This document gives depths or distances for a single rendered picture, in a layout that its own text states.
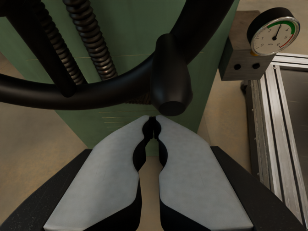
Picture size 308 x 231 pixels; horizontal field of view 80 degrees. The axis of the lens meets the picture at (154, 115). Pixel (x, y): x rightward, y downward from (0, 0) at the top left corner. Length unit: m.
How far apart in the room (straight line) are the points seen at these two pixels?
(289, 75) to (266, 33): 0.71
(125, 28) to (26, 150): 0.89
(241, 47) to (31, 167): 0.98
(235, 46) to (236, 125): 0.69
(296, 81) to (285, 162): 0.40
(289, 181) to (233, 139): 0.34
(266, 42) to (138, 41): 0.21
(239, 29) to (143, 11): 0.19
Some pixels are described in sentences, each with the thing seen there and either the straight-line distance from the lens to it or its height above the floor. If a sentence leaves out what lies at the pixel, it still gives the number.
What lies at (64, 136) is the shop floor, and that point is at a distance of 1.06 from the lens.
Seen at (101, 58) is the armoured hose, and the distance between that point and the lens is 0.24.
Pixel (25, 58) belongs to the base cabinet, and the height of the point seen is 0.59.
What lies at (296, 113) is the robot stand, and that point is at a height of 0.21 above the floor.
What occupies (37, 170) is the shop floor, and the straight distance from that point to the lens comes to 1.05.
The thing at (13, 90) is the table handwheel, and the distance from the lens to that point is 0.23.
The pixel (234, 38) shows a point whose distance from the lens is 0.39.
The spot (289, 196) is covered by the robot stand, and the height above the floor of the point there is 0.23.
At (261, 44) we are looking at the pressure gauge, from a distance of 0.34.
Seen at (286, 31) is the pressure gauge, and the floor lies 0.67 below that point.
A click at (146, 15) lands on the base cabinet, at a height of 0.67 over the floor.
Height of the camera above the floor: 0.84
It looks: 58 degrees down
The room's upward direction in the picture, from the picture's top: 5 degrees counter-clockwise
